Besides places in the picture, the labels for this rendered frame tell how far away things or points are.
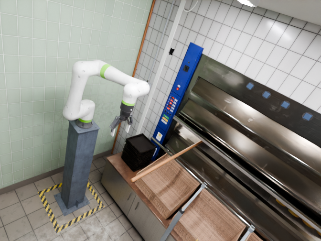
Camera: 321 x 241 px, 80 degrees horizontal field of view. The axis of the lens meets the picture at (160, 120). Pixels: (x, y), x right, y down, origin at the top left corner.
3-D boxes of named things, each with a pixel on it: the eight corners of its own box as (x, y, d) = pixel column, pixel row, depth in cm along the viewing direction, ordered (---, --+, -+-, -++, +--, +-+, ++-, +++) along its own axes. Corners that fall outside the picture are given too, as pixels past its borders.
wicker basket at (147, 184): (159, 167, 259) (166, 152, 246) (191, 198, 233) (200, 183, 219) (132, 181, 224) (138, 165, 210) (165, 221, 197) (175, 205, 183)
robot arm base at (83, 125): (68, 114, 187) (68, 109, 184) (82, 112, 198) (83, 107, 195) (80, 130, 174) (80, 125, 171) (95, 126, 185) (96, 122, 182)
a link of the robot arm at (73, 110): (58, 116, 160) (69, 58, 132) (74, 111, 173) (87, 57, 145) (68, 125, 157) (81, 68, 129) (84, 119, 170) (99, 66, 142)
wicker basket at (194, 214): (192, 200, 231) (202, 185, 218) (232, 239, 205) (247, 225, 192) (167, 224, 195) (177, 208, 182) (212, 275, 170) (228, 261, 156)
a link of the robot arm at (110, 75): (103, 81, 146) (105, 66, 141) (113, 79, 156) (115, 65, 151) (142, 100, 135) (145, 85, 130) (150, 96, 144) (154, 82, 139)
